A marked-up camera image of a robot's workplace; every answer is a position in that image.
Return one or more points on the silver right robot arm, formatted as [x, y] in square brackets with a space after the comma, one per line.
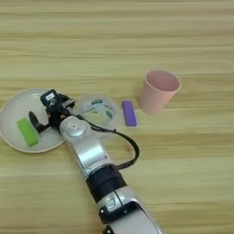
[91, 152]

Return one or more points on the clear tape roll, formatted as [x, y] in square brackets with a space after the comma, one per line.
[112, 119]

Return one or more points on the pink plastic cup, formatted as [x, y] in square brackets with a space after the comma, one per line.
[158, 91]

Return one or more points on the white round plate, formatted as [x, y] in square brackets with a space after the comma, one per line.
[18, 106]

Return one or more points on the green rectangular block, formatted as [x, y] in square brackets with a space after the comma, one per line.
[27, 132]

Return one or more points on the purple rectangular block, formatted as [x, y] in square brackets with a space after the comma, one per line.
[129, 113]

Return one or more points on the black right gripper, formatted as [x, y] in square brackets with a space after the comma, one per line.
[55, 117]

